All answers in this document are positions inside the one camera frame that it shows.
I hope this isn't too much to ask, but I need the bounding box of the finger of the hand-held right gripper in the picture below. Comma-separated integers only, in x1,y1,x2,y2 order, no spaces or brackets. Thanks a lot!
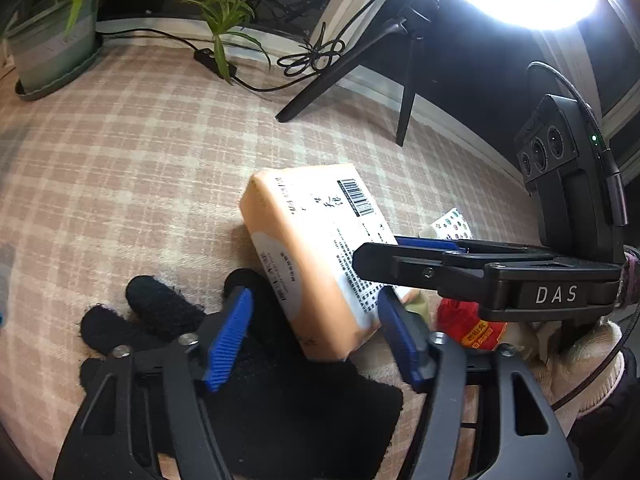
392,235,547,258
352,242,502,307

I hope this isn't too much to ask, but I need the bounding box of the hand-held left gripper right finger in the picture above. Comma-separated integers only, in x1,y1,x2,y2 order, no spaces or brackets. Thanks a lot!
377,287,583,480

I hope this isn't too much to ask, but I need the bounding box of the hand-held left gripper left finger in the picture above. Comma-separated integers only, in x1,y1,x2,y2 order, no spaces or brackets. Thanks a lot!
52,287,256,480

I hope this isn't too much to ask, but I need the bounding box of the white dotted cloth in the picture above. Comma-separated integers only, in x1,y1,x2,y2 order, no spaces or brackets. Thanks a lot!
429,206,474,241

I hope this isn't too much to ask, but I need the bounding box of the pale yellow cloth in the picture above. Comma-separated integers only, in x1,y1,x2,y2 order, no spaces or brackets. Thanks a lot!
400,287,432,332

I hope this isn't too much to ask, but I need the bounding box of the red cloth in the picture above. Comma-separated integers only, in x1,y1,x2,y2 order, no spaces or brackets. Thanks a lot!
437,297,511,351

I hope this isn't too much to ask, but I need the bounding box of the orange tissue pack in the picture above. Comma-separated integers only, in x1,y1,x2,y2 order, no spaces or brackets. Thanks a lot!
239,162,401,363

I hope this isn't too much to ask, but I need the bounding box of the black fleece glove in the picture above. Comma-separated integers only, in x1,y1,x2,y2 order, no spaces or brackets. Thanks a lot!
79,268,405,480

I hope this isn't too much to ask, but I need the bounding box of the person's right forearm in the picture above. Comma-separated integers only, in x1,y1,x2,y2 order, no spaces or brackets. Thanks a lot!
567,347,640,480

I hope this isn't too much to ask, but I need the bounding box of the person's right hand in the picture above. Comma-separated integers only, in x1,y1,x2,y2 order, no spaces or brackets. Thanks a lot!
514,321,627,422

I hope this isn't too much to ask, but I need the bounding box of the black tripod stand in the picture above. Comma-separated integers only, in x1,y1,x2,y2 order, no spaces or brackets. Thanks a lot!
276,0,443,148

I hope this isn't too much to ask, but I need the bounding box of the plaid tablecloth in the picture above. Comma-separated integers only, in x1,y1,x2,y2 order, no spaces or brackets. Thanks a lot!
0,42,556,480

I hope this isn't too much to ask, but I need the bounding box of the potted spider plant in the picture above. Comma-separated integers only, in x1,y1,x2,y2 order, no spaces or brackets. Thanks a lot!
0,0,312,102

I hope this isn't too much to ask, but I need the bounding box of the thin black cable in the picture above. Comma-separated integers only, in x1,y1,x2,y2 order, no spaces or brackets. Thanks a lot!
550,305,640,408

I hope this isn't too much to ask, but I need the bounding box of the black power cable with switch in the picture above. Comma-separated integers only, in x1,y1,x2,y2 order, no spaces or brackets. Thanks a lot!
95,0,421,93

